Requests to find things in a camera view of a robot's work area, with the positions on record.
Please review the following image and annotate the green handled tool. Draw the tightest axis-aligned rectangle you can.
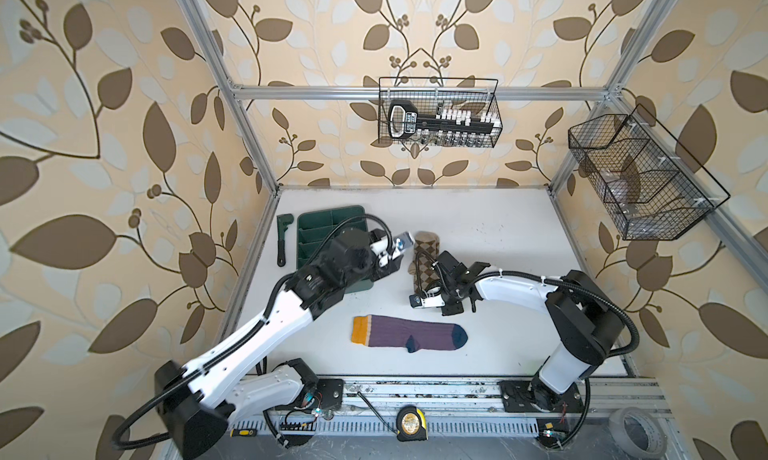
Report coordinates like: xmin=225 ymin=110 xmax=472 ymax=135
xmin=276 ymin=214 xmax=294 ymax=267

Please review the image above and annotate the clear tape roll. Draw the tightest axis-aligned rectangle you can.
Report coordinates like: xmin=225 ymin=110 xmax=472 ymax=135
xmin=608 ymin=407 xmax=668 ymax=459

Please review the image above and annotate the yellow black screwdriver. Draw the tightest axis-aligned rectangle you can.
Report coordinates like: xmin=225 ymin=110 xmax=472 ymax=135
xmin=230 ymin=428 xmax=258 ymax=438

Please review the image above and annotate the black socket set rail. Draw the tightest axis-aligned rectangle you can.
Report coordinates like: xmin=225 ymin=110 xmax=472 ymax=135
xmin=384 ymin=100 xmax=502 ymax=141

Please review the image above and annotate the yellow black tape measure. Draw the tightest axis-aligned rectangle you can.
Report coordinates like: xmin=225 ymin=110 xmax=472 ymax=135
xmin=396 ymin=405 xmax=428 ymax=442

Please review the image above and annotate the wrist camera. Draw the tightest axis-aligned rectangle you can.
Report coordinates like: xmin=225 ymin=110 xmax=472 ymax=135
xmin=370 ymin=232 xmax=415 ymax=267
xmin=409 ymin=294 xmax=445 ymax=309

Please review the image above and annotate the aluminium frame rail front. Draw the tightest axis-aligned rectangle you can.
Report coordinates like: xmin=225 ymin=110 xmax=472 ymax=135
xmin=173 ymin=374 xmax=673 ymax=437

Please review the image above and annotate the wire basket back wall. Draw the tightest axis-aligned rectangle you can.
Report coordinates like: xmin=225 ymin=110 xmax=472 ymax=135
xmin=377 ymin=76 xmax=503 ymax=149

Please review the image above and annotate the wire basket right wall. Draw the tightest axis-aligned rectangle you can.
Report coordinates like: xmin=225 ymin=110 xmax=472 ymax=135
xmin=568 ymin=105 xmax=731 ymax=241

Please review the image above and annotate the purple striped sock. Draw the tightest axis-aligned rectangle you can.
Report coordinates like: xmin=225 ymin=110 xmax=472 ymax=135
xmin=350 ymin=315 xmax=468 ymax=353

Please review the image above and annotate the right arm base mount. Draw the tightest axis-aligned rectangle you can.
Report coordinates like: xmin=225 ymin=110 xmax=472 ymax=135
xmin=498 ymin=378 xmax=592 ymax=450

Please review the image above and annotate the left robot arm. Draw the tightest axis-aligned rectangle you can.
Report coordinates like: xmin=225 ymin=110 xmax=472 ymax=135
xmin=111 ymin=216 xmax=414 ymax=459

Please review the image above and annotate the brown argyle sock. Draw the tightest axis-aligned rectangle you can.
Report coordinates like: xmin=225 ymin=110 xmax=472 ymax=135
xmin=408 ymin=231 xmax=440 ymax=295

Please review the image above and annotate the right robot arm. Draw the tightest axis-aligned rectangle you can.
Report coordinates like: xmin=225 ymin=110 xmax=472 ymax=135
xmin=428 ymin=251 xmax=640 ymax=397

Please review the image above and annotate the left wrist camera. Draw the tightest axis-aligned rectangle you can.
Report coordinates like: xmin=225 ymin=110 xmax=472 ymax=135
xmin=370 ymin=232 xmax=415 ymax=267

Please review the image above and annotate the green divided organizer tray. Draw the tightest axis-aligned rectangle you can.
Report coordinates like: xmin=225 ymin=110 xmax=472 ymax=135
xmin=296 ymin=205 xmax=368 ymax=269

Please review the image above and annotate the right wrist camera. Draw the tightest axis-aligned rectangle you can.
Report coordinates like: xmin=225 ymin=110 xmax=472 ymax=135
xmin=409 ymin=294 xmax=445 ymax=309

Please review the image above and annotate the wire basket wall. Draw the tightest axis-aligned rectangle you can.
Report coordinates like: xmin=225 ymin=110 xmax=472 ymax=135
xmin=377 ymin=76 xmax=503 ymax=149
xmin=568 ymin=105 xmax=731 ymax=241

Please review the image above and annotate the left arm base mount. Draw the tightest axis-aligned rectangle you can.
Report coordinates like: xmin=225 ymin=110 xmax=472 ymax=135
xmin=263 ymin=378 xmax=345 ymax=449

